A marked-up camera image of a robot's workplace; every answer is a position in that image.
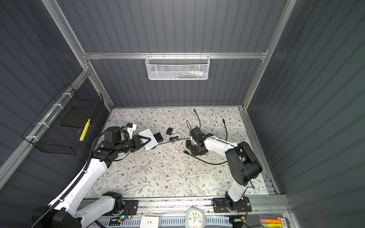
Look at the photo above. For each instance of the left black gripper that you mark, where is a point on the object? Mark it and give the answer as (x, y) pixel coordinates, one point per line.
(137, 142)

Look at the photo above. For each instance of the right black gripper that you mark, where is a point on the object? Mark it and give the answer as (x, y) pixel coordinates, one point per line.
(193, 152)

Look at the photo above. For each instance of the white network switch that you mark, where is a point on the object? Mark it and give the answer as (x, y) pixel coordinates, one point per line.
(148, 140)

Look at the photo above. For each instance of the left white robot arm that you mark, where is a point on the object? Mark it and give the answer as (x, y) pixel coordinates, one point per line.
(63, 211)

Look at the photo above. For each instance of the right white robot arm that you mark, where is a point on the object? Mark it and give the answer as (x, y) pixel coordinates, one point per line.
(242, 161)

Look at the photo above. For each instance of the large black power adapter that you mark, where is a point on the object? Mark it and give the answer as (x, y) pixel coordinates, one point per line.
(169, 131)

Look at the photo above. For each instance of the yellow striped item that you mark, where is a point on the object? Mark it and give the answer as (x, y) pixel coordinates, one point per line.
(85, 130)

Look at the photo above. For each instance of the white desk clock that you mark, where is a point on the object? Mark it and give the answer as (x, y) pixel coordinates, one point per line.
(195, 218)

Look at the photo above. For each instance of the black box in basket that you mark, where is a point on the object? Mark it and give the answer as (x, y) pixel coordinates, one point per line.
(76, 117)

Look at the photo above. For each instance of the white power socket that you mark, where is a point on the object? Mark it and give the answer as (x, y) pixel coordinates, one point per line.
(149, 222)

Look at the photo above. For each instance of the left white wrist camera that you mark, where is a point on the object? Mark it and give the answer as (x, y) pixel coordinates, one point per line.
(130, 128)

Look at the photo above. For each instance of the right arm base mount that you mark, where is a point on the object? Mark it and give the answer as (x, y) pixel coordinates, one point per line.
(225, 205)

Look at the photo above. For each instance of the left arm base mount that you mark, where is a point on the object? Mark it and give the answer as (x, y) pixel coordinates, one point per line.
(130, 208)

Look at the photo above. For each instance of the white wire mesh basket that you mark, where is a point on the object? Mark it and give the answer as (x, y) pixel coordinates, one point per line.
(184, 68)

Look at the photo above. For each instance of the black wire basket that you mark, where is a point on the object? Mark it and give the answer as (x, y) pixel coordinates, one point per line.
(64, 128)

